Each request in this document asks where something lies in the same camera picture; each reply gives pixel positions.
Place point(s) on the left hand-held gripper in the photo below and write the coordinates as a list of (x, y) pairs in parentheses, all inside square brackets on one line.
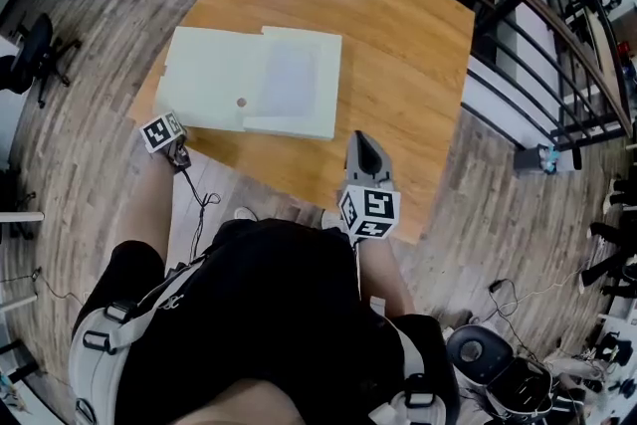
[(160, 132)]

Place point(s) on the person's black clothing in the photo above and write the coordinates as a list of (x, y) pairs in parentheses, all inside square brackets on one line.
[(259, 303)]

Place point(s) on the black office chair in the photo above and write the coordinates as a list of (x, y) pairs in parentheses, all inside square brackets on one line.
[(35, 50)]

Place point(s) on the person's white left shoe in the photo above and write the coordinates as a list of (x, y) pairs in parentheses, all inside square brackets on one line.
[(245, 213)]

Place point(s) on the black grey swivel chair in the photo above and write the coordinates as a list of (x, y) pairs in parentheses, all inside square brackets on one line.
[(475, 353)]

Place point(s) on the pale white folder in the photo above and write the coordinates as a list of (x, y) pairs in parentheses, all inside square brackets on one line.
[(209, 74)]

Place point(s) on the person's left forearm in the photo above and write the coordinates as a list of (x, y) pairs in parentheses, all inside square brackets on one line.
[(147, 209)]

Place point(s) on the person's white shoe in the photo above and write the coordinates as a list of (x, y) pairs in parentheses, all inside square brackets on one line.
[(245, 213), (331, 219)]

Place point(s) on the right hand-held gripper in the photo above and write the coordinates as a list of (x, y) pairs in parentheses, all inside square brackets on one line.
[(370, 211)]

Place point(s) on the person's white right shoe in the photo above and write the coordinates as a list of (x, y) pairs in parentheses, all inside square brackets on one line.
[(331, 219)]

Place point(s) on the person's right forearm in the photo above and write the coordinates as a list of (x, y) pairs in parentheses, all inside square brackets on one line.
[(380, 274)]

